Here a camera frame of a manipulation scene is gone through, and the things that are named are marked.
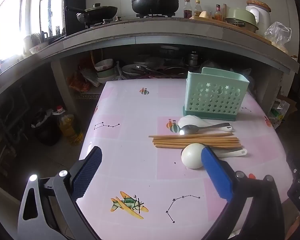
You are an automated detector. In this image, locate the bundle of wooden chopsticks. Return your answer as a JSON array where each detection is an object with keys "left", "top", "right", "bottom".
[{"left": 148, "top": 132, "right": 242, "bottom": 150}]

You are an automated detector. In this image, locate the green star-holed utensil holder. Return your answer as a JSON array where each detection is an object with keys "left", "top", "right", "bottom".
[{"left": 182, "top": 67, "right": 250, "bottom": 122}]

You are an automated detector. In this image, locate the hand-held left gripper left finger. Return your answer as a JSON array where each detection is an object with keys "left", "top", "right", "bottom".
[{"left": 17, "top": 145, "right": 103, "bottom": 240}]

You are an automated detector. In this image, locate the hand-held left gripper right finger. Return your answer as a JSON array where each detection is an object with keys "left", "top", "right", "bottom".
[{"left": 201, "top": 146, "right": 285, "bottom": 240}]

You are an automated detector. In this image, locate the gas stove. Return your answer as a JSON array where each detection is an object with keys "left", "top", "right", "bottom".
[{"left": 85, "top": 12, "right": 177, "bottom": 29}]

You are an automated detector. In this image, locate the round white rice spoon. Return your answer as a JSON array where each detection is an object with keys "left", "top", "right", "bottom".
[{"left": 181, "top": 143, "right": 248, "bottom": 170}]

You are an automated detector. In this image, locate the metal spoon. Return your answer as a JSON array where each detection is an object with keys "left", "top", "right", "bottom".
[{"left": 179, "top": 122, "right": 230, "bottom": 136}]

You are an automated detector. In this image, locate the orange plastic bag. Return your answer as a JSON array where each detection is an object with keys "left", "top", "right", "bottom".
[{"left": 68, "top": 71, "right": 90, "bottom": 93}]

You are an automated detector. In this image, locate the green enamel pot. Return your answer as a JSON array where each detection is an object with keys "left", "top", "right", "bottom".
[{"left": 224, "top": 7, "right": 259, "bottom": 33}]

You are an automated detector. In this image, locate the black countertop appliance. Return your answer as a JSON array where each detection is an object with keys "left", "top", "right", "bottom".
[{"left": 39, "top": 0, "right": 87, "bottom": 38}]

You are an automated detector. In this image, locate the cooking oil bottle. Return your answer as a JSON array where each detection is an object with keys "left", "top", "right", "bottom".
[{"left": 56, "top": 105, "right": 84, "bottom": 145}]

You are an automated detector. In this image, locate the small white bowl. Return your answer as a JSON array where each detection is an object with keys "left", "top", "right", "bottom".
[{"left": 29, "top": 41, "right": 49, "bottom": 55}]

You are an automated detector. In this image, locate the white soup spoon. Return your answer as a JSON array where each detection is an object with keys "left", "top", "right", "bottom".
[{"left": 177, "top": 115, "right": 233, "bottom": 132}]

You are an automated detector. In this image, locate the plastic bag of greens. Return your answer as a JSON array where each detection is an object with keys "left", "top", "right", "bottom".
[{"left": 269, "top": 99, "right": 290, "bottom": 128}]

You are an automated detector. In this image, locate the white jar with woven lid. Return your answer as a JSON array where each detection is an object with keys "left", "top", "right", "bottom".
[{"left": 245, "top": 0, "right": 272, "bottom": 37}]

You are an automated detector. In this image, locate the white plate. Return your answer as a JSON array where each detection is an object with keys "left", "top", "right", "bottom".
[{"left": 122, "top": 64, "right": 149, "bottom": 76}]

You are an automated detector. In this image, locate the wooden cutting board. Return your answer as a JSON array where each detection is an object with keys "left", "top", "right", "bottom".
[{"left": 189, "top": 15, "right": 273, "bottom": 45}]

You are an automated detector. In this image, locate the black wok with lid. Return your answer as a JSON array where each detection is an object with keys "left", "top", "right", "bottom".
[{"left": 66, "top": 3, "right": 118, "bottom": 23}]

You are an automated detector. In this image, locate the white patterned bowl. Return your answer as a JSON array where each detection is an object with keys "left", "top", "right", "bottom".
[{"left": 94, "top": 59, "right": 114, "bottom": 72}]

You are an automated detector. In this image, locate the cardboard box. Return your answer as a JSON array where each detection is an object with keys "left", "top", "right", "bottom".
[{"left": 277, "top": 95, "right": 298, "bottom": 115}]

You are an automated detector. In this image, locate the window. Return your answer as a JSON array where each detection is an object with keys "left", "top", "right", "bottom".
[{"left": 0, "top": 0, "right": 28, "bottom": 64}]

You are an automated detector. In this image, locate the clear plastic bag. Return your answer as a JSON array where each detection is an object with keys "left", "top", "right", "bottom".
[{"left": 264, "top": 22, "right": 292, "bottom": 53}]

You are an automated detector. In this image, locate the black plastic bag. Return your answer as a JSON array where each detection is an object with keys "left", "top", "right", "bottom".
[{"left": 31, "top": 109, "right": 62, "bottom": 147}]

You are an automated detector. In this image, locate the green bowl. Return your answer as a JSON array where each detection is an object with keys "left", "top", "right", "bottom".
[{"left": 97, "top": 69, "right": 115, "bottom": 80}]

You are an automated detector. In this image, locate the concrete kitchen counter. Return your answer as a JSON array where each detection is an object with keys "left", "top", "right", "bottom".
[{"left": 0, "top": 17, "right": 300, "bottom": 105}]

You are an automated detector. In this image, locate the pink printed tablecloth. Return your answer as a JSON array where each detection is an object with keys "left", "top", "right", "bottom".
[{"left": 79, "top": 79, "right": 294, "bottom": 240}]

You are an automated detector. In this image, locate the small steel pot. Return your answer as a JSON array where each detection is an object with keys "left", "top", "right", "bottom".
[{"left": 188, "top": 51, "right": 200, "bottom": 67}]

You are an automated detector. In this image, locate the yellow label glass bottle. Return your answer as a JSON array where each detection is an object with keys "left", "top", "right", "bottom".
[{"left": 194, "top": 0, "right": 203, "bottom": 17}]

